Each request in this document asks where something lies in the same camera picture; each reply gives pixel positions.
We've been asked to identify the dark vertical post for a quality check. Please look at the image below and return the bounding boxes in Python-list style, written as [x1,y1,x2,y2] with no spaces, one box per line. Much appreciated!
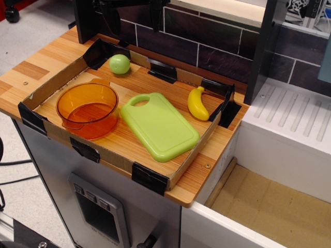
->
[244,0,288,105]

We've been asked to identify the green plastic cutting board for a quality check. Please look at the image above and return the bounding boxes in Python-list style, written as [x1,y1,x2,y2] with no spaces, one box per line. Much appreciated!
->
[121,92,200,162]

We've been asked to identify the black floor cable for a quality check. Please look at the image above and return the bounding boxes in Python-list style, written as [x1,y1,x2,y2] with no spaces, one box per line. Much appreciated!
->
[0,159,39,185]

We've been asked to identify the green toy apple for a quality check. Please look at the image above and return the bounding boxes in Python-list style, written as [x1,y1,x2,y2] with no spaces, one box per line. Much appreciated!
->
[109,54,130,74]

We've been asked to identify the white toy sink unit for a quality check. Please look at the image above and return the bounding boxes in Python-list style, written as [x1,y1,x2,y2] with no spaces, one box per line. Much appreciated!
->
[180,79,330,247]

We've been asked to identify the orange transparent plastic pot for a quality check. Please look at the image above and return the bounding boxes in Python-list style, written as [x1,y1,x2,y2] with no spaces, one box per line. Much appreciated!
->
[56,79,119,140]

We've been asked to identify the grey toy oven front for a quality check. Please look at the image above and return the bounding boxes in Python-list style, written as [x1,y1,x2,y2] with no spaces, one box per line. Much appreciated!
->
[15,121,181,247]

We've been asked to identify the yellow toy banana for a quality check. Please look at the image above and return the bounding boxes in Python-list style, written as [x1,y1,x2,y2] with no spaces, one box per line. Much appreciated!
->
[187,86,209,121]

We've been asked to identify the cardboard fence with black tape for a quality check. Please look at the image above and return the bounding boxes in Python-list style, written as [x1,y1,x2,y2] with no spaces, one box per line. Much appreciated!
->
[18,39,246,201]

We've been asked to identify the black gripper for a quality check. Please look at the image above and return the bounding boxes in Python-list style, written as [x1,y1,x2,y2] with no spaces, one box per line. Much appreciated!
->
[92,0,163,36]

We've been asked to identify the black caster wheel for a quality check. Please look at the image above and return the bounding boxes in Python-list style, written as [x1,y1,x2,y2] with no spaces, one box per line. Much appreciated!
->
[5,6,20,23]

